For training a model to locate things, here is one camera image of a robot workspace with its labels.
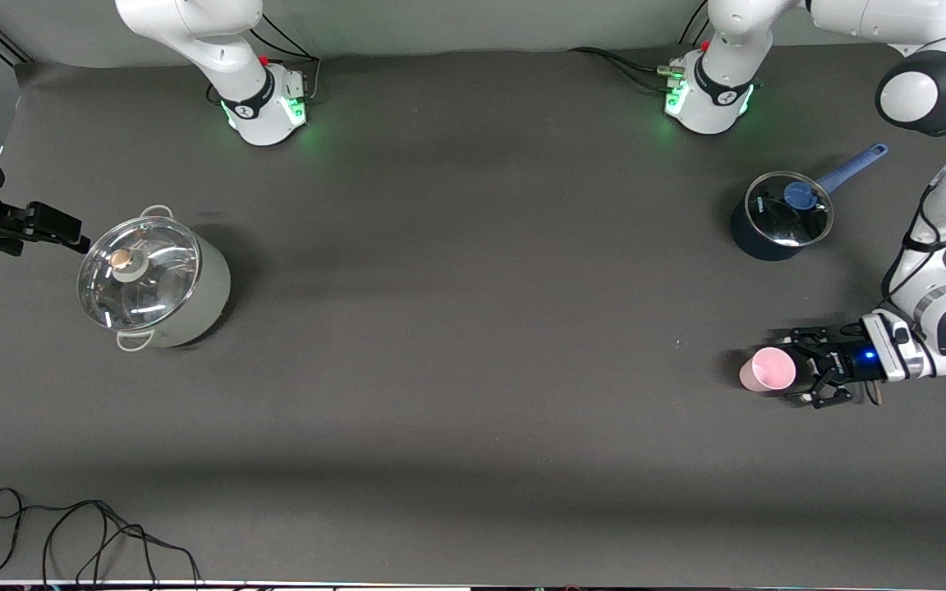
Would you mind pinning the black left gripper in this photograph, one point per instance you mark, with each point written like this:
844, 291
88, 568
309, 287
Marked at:
849, 363

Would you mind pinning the pink plastic cup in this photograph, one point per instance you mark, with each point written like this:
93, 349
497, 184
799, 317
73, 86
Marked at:
769, 371

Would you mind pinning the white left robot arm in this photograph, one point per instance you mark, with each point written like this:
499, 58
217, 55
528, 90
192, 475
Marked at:
925, 90

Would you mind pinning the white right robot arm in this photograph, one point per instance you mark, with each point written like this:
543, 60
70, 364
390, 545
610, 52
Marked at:
227, 49

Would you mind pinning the glass lid with tan knob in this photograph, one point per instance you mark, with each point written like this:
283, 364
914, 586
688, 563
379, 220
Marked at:
153, 279

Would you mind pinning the dark blue saucepan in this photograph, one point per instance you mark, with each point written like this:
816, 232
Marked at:
756, 246

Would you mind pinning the glass lid with blue knob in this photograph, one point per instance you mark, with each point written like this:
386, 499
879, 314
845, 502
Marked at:
785, 217

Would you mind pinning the white stock pot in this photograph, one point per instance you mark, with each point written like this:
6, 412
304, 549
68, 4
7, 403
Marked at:
210, 287

